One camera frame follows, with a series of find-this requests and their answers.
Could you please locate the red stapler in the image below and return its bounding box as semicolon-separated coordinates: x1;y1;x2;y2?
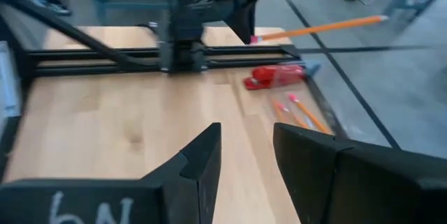
243;64;305;91

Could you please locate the clear plastic bin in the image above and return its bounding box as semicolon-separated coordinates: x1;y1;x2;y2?
265;59;350;140

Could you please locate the black aluminium table frame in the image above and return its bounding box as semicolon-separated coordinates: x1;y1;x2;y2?
0;44;350;183

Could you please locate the orange pencil pink eraser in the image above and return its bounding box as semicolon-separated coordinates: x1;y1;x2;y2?
279;103;310;130
288;93;331;135
250;14;389;45
271;98;289;124

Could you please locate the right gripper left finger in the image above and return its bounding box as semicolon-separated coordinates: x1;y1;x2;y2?
0;122;223;224

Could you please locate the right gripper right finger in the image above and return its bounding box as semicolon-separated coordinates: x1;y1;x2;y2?
273;122;447;224

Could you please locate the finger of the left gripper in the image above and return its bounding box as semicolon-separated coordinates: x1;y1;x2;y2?
226;0;265;45

